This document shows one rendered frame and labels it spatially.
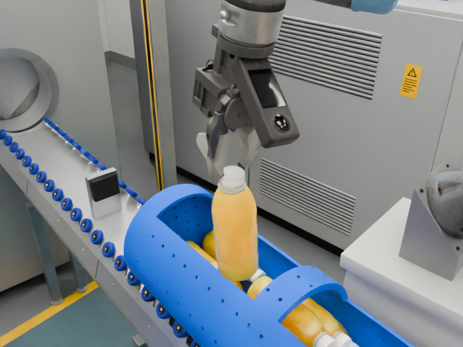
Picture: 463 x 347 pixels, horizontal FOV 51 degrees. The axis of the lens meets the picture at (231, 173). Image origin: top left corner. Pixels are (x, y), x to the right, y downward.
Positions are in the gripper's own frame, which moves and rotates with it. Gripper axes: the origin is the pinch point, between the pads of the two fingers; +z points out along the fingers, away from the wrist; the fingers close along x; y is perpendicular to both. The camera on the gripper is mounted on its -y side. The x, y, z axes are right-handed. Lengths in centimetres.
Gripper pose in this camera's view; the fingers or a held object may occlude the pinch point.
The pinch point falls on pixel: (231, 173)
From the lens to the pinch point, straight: 69.8
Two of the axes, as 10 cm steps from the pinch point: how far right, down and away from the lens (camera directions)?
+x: -8.1, 2.4, -5.3
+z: -1.5, 7.8, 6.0
